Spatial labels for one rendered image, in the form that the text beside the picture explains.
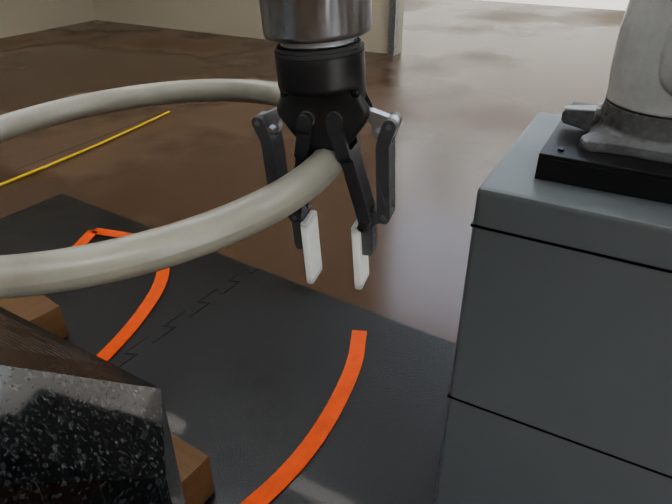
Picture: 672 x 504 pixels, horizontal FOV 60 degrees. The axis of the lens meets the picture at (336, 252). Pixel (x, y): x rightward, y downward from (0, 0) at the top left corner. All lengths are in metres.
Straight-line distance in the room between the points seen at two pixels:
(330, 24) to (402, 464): 1.15
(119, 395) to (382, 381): 0.99
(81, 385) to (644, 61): 0.80
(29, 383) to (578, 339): 0.71
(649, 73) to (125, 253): 0.70
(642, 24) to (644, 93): 0.09
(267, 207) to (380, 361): 1.27
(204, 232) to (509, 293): 0.57
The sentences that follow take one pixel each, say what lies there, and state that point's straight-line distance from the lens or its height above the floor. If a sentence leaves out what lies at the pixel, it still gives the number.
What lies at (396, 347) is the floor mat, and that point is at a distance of 1.74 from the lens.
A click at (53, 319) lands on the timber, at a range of 1.89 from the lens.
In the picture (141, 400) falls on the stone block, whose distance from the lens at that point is 0.79.
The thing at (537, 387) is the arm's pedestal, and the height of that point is 0.49.
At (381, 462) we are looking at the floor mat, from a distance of 1.45.
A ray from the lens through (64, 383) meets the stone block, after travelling 0.71.
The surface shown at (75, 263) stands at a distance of 0.42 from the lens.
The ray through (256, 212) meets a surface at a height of 0.94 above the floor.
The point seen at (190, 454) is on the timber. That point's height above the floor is 0.14.
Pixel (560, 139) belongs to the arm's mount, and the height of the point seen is 0.84.
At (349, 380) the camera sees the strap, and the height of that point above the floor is 0.02.
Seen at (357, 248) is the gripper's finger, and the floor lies 0.86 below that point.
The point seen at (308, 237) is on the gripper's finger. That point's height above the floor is 0.86.
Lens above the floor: 1.14
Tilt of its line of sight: 31 degrees down
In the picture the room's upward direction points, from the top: straight up
